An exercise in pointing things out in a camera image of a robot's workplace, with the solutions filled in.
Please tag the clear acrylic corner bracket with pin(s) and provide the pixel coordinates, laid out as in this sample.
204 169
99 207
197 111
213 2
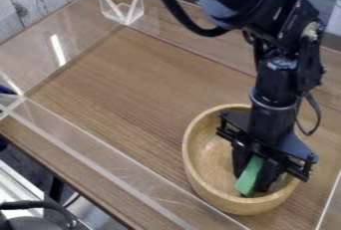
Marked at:
123 13

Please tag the light brown wooden bowl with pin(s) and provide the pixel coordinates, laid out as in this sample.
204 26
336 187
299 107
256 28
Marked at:
206 157

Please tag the green rectangular block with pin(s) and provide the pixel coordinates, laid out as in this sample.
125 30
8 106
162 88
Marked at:
245 184

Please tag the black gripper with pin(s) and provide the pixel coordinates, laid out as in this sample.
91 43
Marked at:
264 133

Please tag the clear acrylic tray wall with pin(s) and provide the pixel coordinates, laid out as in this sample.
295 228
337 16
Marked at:
106 94

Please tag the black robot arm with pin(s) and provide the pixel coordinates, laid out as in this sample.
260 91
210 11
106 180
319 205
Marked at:
284 30

